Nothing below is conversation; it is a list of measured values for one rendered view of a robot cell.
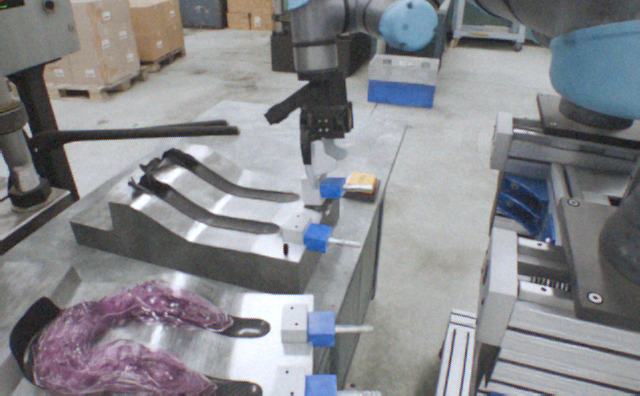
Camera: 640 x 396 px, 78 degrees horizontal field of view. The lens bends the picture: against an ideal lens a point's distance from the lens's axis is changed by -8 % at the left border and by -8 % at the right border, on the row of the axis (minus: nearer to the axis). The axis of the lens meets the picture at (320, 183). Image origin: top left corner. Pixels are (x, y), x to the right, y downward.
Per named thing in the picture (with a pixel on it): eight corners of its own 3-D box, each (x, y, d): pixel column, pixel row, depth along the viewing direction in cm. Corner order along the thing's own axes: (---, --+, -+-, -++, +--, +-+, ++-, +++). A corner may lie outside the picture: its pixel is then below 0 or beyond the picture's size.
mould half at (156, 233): (339, 218, 95) (341, 164, 88) (299, 301, 73) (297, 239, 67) (150, 184, 108) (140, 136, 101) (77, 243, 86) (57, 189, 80)
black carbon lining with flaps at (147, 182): (303, 202, 88) (303, 160, 83) (273, 249, 75) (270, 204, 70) (161, 177, 97) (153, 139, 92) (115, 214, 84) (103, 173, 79)
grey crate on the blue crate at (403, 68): (438, 74, 402) (440, 59, 394) (435, 87, 368) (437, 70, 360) (375, 68, 417) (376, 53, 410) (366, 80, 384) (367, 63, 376)
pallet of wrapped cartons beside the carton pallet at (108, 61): (153, 79, 464) (138, -9, 417) (97, 106, 392) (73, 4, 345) (70, 73, 497) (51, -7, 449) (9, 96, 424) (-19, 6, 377)
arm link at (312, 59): (286, 49, 71) (303, 45, 78) (289, 76, 73) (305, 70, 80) (329, 45, 69) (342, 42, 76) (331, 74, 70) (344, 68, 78)
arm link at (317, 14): (342, -26, 67) (291, -23, 65) (347, 43, 71) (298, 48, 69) (327, -20, 74) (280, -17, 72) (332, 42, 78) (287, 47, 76)
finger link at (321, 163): (335, 192, 76) (334, 140, 74) (303, 191, 77) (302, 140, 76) (340, 190, 78) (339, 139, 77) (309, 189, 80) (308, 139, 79)
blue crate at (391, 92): (435, 95, 413) (438, 73, 401) (432, 109, 378) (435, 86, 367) (374, 89, 428) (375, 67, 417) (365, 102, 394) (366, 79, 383)
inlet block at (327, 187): (375, 196, 83) (374, 170, 81) (370, 207, 78) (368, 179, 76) (311, 194, 87) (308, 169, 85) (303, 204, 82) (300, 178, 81)
